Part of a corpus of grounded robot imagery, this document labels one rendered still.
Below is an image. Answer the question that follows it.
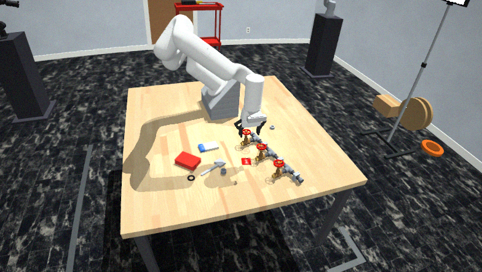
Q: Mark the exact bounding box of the red square tag on chain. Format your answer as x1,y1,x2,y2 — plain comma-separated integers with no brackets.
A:
242,157,251,165

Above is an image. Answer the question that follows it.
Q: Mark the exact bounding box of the red rectangular block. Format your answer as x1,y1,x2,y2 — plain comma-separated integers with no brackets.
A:
175,151,201,171

